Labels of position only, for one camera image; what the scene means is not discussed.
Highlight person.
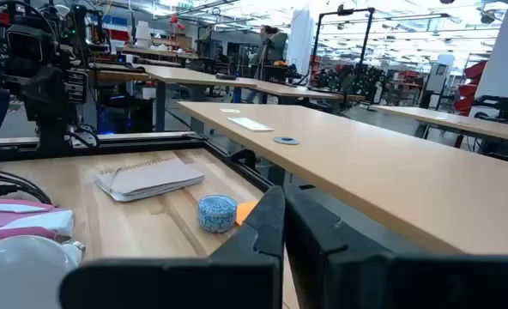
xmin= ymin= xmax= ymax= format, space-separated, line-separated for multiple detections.
xmin=253 ymin=24 xmax=289 ymax=81

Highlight orange sticky note pad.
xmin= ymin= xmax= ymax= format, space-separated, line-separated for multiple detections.
xmin=235 ymin=199 xmax=260 ymax=227

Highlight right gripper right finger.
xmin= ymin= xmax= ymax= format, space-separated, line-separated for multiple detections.
xmin=283 ymin=188 xmax=508 ymax=309

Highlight white column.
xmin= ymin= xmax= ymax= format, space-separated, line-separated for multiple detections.
xmin=286 ymin=8 xmax=316 ymax=76

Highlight black camera stand frame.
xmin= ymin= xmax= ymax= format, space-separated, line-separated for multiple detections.
xmin=309 ymin=3 xmax=376 ymax=104

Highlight black aluminium table frame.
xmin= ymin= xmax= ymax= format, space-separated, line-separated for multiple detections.
xmin=0 ymin=130 xmax=281 ymax=194

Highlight white flood light bulb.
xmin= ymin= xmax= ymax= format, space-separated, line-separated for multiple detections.
xmin=0 ymin=234 xmax=87 ymax=309

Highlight black blue-lit computer tower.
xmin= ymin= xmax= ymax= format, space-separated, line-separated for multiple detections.
xmin=97 ymin=96 xmax=154 ymax=135

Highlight tan laminate desk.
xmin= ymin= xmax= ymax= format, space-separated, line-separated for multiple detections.
xmin=88 ymin=64 xmax=259 ymax=89
xmin=176 ymin=101 xmax=508 ymax=257
xmin=253 ymin=79 xmax=366 ymax=104
xmin=369 ymin=105 xmax=508 ymax=145

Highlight black lamp power cord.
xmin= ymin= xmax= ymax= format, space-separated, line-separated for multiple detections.
xmin=0 ymin=169 xmax=53 ymax=205

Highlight red storage bins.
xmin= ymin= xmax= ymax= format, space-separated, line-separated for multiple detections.
xmin=453 ymin=59 xmax=489 ymax=117

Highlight blue patterned round tin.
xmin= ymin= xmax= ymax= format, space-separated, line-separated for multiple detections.
xmin=197 ymin=194 xmax=239 ymax=234

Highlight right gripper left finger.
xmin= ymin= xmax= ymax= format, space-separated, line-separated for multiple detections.
xmin=58 ymin=185 xmax=286 ymax=309

